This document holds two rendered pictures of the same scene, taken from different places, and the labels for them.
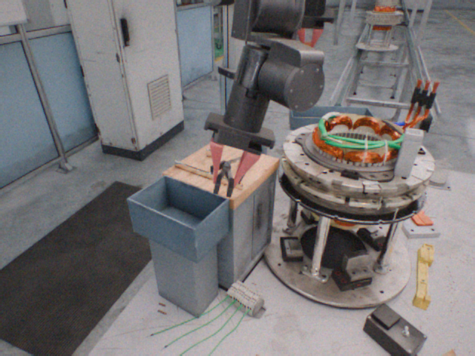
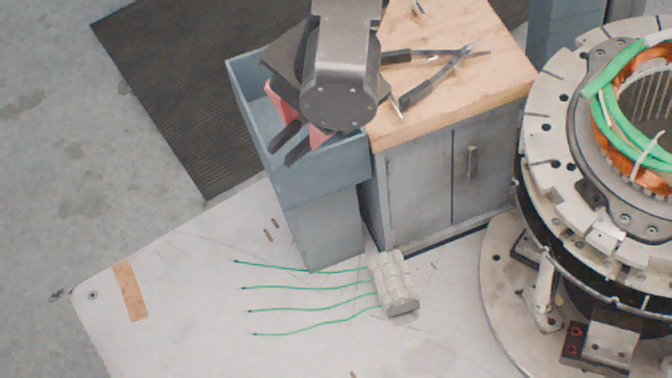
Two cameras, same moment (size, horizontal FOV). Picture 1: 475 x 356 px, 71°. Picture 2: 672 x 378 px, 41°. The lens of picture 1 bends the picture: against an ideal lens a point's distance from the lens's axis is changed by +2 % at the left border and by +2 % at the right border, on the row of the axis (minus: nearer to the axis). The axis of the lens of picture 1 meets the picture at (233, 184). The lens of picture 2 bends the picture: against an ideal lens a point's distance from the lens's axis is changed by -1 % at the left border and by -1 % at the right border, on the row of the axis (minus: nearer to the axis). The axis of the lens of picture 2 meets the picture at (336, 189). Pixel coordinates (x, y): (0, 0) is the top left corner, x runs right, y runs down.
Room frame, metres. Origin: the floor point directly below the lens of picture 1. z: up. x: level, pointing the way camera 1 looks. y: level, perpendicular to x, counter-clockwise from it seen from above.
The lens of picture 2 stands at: (0.07, -0.36, 1.83)
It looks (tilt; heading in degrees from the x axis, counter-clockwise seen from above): 56 degrees down; 44
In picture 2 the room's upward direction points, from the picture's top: 10 degrees counter-clockwise
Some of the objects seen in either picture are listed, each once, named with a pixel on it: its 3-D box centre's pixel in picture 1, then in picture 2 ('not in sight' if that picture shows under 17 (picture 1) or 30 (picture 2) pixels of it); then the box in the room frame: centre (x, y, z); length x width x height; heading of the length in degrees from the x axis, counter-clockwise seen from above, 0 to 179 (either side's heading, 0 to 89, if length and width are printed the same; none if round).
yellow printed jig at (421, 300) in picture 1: (424, 271); not in sight; (0.58, -0.48, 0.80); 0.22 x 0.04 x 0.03; 152
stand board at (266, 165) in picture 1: (223, 170); (421, 56); (0.65, 0.02, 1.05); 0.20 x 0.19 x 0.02; 147
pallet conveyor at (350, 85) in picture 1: (384, 38); not in sight; (6.31, -2.67, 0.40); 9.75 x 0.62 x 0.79; 158
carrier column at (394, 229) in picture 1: (392, 233); not in sight; (0.59, -0.38, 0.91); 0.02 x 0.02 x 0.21
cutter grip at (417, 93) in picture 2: not in sight; (415, 94); (0.57, -0.02, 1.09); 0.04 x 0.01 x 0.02; 162
